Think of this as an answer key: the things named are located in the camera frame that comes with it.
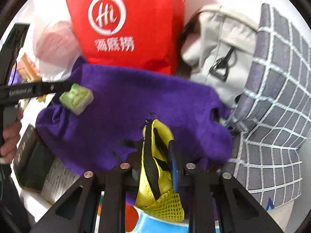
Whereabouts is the yellow black mesh pouch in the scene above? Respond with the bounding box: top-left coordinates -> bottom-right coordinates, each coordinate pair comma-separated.
135,119 -> 184,223

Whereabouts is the left hand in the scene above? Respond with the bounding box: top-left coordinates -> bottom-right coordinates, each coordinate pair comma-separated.
1,108 -> 23,164

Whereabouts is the white Miniso plastic bag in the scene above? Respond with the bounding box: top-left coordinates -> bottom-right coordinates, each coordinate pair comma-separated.
33,21 -> 82,81

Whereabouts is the purple fleece blanket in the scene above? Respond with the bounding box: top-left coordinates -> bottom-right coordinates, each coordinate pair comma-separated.
35,58 -> 232,175

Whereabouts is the dark green gift box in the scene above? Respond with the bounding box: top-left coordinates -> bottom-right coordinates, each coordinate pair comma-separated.
13,125 -> 55,192

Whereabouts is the grey checked cushion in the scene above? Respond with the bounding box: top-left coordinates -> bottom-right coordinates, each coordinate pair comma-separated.
224,4 -> 310,210

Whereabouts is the red paper shopping bag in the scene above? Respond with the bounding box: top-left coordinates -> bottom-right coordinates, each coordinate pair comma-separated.
66,0 -> 185,75

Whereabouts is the grey canvas bag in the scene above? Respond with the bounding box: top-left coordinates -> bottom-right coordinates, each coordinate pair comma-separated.
181,4 -> 258,108

